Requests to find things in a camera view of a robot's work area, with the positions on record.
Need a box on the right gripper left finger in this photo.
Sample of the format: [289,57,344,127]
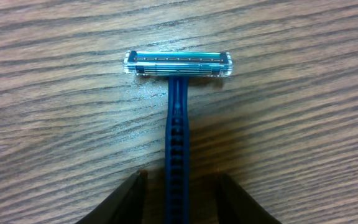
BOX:
[76,170,148,224]

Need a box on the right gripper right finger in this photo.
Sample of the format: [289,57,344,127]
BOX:
[216,174,281,224]

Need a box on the blue disposable razor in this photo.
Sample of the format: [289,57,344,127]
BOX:
[123,50,234,224]

